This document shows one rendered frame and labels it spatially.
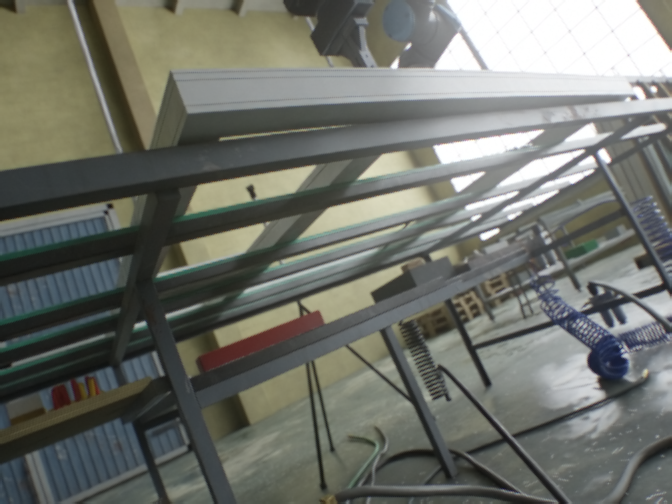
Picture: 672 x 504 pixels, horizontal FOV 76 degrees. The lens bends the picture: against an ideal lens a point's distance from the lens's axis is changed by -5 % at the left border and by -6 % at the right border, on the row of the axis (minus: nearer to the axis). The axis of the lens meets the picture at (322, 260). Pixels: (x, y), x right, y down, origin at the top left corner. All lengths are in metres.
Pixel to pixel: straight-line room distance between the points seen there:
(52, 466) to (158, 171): 6.50
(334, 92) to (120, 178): 0.35
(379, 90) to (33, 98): 8.49
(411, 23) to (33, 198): 0.90
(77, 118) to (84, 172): 8.27
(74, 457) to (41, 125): 5.20
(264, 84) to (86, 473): 6.57
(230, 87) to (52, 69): 8.91
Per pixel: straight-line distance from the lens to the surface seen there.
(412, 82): 0.88
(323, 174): 1.07
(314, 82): 0.73
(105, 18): 9.97
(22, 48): 9.83
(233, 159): 0.64
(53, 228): 7.71
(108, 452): 6.99
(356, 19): 0.87
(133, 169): 0.60
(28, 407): 1.76
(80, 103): 9.07
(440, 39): 1.30
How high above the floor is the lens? 0.53
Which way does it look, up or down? 11 degrees up
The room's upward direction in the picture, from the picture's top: 24 degrees counter-clockwise
